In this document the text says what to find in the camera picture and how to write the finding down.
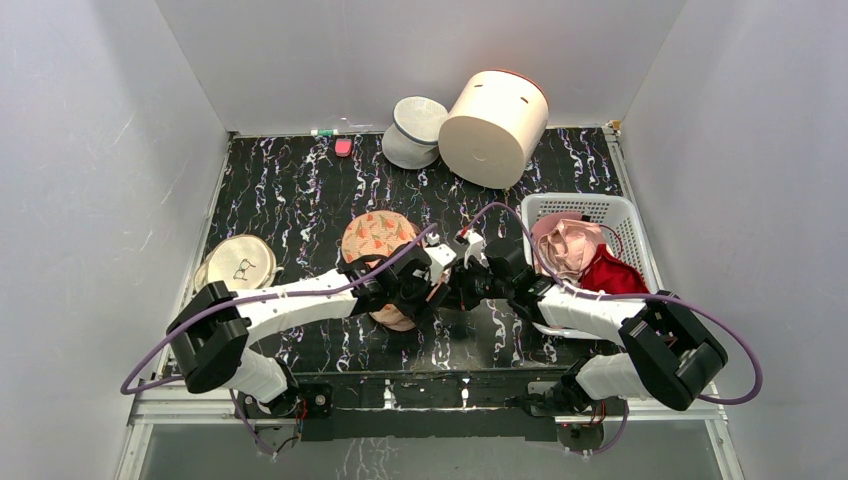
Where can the small pink object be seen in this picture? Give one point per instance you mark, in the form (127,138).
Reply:
(343,147)

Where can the pink bra in basket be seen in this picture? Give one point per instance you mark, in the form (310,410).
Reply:
(566,244)

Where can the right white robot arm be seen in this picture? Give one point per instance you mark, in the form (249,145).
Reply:
(666,352)

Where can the white plastic basket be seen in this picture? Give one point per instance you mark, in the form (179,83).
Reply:
(616,212)

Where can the cream cylindrical hamper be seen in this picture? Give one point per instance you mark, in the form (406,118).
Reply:
(493,128)

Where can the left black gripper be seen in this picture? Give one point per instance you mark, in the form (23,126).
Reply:
(428,295)

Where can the red garment in basket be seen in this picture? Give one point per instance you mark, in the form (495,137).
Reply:
(608,274)

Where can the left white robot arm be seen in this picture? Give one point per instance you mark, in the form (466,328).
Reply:
(213,336)

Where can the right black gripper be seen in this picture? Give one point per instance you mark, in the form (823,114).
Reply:
(474,279)

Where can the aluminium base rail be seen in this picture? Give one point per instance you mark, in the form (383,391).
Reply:
(446,426)

